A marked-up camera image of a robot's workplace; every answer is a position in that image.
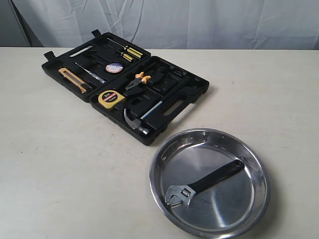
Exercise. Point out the black plastic tool case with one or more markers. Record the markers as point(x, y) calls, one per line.
point(95, 54)

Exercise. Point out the adjustable wrench black handle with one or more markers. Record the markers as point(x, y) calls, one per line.
point(183, 194)

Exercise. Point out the yellow tape measure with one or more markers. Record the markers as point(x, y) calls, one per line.
point(109, 98)

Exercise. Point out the electrical tape roll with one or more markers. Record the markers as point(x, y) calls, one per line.
point(114, 68)

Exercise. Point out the silver tester screwdriver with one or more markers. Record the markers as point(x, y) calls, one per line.
point(101, 80)

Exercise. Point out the white backdrop curtain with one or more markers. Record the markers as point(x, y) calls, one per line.
point(163, 24)

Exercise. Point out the yellow utility knife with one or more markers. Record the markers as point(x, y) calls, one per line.
point(83, 86)

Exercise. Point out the round stainless steel tray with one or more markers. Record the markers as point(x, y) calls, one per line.
point(227, 209)

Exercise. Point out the claw hammer black handle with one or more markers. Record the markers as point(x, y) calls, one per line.
point(137, 123)

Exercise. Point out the pliers yellow black handles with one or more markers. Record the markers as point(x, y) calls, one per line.
point(151, 78)

